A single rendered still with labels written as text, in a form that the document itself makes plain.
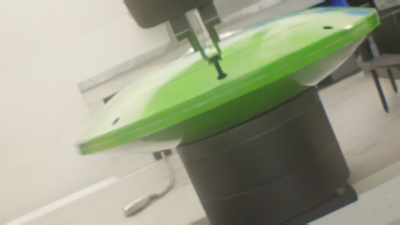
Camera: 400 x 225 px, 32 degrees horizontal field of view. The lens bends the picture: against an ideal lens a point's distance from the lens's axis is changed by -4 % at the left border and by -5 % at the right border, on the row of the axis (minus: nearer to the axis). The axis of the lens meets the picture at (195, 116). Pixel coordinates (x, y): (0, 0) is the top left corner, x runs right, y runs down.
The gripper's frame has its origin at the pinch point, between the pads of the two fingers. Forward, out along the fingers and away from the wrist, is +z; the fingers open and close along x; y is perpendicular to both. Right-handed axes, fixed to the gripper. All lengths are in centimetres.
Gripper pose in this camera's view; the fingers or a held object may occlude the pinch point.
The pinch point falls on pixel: (215, 60)
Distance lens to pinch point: 54.4
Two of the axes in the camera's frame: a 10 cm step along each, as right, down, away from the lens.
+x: -9.1, 4.0, 0.8
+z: 2.6, 4.3, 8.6
